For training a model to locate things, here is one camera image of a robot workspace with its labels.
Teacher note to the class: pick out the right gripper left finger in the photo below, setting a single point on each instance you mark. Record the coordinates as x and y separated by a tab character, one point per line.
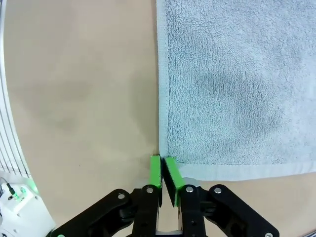
138	214

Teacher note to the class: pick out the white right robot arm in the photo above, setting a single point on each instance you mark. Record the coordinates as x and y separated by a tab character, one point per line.
27	212

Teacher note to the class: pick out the grey-blue terry towel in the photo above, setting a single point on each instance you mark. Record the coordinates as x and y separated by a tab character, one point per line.
234	86

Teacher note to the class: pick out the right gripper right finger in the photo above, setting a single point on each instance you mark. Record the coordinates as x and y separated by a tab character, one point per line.
197	214

